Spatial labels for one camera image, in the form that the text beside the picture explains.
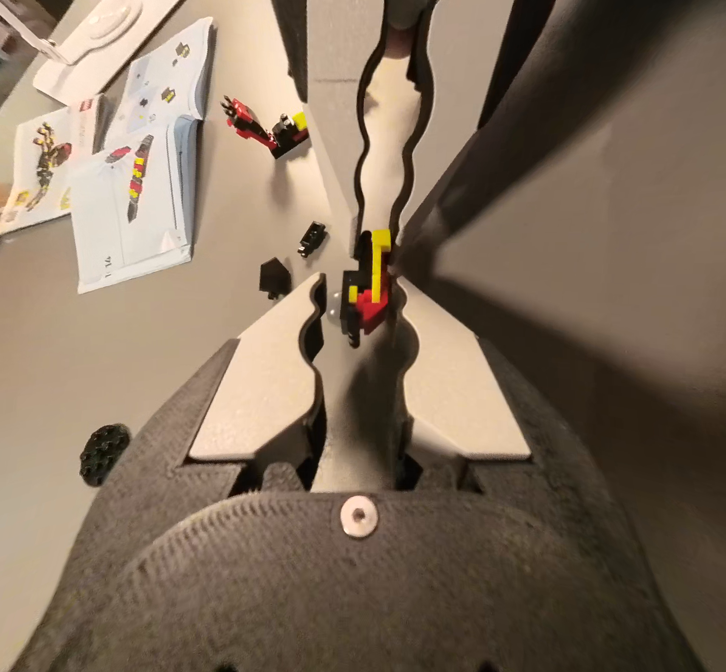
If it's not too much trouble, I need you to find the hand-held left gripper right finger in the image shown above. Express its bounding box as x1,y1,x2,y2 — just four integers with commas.
394,279,535,488

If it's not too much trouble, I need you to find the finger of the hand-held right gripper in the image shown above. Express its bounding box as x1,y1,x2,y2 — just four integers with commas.
390,0,523,248
303,0,393,258

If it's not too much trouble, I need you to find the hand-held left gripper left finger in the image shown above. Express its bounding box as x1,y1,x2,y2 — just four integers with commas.
186,272,330,492

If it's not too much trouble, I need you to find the small black yellow lego assembly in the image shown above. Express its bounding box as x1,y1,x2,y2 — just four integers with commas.
339,228,393,348

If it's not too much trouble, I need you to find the long red yellow lego assembly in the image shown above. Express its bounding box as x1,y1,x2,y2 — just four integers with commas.
223,95,312,159

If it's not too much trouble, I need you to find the black lego slope piece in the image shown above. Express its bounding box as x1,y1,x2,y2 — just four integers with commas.
259,257,293,300

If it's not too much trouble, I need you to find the black round lego plate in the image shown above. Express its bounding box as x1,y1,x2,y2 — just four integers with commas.
78,424,132,487

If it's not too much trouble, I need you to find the black lego clip piece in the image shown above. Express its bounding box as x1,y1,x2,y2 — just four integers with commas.
296,221,329,258

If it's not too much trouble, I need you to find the person's right hand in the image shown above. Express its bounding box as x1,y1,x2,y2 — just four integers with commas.
385,19,425,60

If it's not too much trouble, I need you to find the open instruction booklet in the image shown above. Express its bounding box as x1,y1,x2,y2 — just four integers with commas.
71,17,216,294

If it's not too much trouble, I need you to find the closed instruction booklet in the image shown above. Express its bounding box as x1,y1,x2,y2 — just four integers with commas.
0,95,109,236

